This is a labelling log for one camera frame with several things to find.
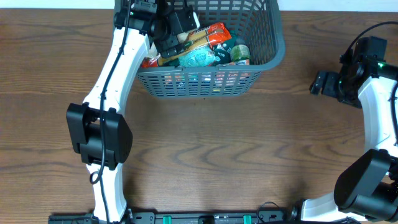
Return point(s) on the green lid jar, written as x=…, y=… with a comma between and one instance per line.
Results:
x=240, y=52

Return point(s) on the green coffee sachet bag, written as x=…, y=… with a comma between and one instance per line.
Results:
x=222, y=50

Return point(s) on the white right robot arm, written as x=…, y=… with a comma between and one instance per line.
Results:
x=367, y=190

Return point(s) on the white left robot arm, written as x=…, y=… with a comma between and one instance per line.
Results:
x=98, y=130

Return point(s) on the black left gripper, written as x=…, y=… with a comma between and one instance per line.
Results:
x=173, y=45

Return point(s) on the mint green snack packet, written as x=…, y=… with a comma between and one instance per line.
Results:
x=200, y=57

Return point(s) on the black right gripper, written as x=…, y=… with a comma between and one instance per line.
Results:
x=321, y=83

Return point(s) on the grey plastic lattice basket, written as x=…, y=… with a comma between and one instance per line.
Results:
x=257, y=23

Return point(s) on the red spaghetti packet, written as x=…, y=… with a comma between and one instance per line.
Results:
x=206, y=37

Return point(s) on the colourful tissue multipack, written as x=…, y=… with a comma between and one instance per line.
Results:
x=239, y=62

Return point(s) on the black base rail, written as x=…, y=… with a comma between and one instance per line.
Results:
x=266, y=213

